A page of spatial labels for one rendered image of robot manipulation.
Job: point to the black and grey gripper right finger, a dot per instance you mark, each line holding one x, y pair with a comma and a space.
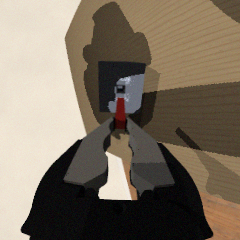
153, 167

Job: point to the dark grey panel with hole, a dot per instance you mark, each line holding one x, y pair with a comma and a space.
113, 76

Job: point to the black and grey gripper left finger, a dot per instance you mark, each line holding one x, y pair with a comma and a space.
83, 165

